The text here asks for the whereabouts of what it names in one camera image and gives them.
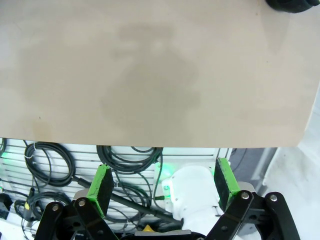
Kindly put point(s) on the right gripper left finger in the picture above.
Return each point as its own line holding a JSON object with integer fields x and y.
{"x": 101, "y": 190}

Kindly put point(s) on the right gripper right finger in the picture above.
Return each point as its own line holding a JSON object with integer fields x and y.
{"x": 225, "y": 182}

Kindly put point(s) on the black leather loafer shoe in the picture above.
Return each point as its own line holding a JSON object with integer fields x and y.
{"x": 290, "y": 5}

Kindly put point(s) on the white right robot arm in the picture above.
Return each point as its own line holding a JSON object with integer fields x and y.
{"x": 195, "y": 190}

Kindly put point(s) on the black pole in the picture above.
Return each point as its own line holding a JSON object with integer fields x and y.
{"x": 130, "y": 203}

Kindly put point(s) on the grooved aluminium mounting plate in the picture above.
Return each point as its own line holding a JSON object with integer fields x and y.
{"x": 82, "y": 155}

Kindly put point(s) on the yellow button box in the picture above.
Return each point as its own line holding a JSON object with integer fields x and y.
{"x": 148, "y": 228}

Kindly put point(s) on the black box device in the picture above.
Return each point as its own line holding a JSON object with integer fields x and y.
{"x": 4, "y": 205}

